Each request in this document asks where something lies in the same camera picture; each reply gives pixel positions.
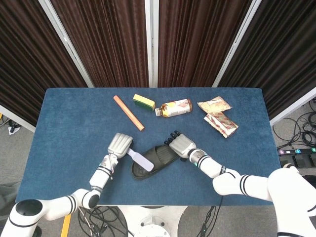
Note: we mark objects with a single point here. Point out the blue table cloth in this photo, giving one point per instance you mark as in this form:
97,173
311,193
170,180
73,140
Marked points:
74,128

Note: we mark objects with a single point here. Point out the yellow green sponge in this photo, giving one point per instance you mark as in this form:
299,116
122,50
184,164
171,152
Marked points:
144,101

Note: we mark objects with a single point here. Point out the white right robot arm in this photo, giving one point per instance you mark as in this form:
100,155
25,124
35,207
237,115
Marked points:
259,187

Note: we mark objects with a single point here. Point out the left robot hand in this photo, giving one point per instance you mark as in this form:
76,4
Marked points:
120,145

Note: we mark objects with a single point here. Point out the lavender brush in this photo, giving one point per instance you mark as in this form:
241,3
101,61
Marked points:
142,160

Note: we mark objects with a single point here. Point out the beige snack packet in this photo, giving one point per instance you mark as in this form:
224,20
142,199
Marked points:
214,105

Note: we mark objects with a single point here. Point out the brown pleated curtain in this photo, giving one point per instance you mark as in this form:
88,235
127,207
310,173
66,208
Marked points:
108,42

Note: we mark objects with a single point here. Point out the red printed snack packet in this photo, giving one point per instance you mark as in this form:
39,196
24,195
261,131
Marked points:
221,123

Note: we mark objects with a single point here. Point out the black slipper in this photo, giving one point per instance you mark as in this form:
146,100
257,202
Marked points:
153,160

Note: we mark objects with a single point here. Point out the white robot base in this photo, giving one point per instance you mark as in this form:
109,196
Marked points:
153,219

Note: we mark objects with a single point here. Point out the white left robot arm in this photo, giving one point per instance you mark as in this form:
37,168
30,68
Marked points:
59,197

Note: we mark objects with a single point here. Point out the brown tea bottle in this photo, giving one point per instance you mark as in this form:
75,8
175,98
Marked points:
174,107

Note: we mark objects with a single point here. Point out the white partition frame post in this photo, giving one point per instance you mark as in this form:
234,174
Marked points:
151,42

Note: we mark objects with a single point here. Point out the yellow floor tape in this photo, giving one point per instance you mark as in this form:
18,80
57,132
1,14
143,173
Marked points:
66,225

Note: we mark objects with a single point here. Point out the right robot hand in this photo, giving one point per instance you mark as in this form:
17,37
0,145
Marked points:
180,144

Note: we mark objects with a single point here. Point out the orange wooden stick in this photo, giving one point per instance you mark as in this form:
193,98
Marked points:
128,112

